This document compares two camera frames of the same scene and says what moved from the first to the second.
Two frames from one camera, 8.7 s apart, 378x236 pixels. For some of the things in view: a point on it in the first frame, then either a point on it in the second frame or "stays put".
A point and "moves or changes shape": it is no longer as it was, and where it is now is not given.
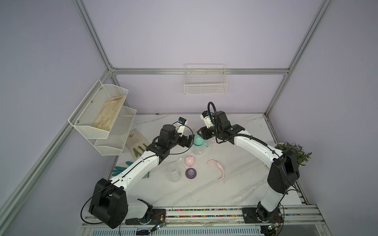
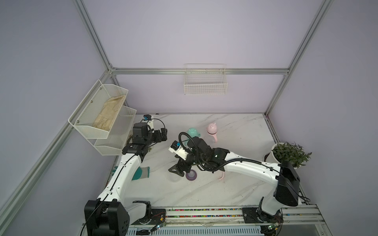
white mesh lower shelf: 113,144 stays put
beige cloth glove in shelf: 109,112 stays put
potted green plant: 302,156 stays put
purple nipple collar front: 191,173 stays put
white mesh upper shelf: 95,116 stays put
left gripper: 183,138 -> 163,134
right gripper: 205,135 -> 179,166
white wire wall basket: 205,79 stays put
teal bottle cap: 198,140 moves or changes shape
